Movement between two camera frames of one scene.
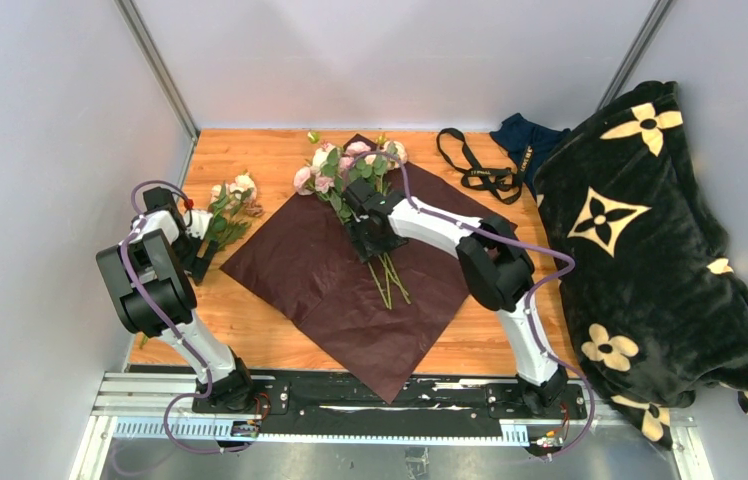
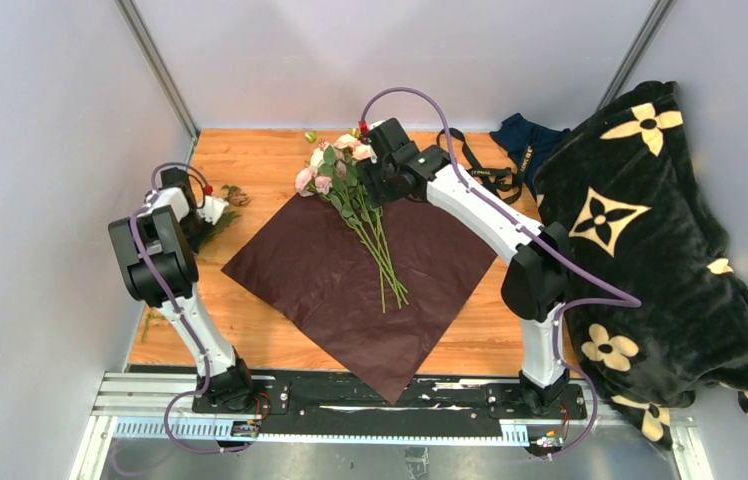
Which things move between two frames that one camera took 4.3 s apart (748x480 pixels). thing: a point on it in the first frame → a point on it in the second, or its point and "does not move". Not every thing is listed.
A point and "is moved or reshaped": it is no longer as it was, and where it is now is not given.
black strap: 505,182 does not move
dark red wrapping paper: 299,267 does not move
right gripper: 366,248 → 377,193
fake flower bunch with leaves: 229,203 is moved or reshaped
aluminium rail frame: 159,407 does not move
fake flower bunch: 329,171 does not move
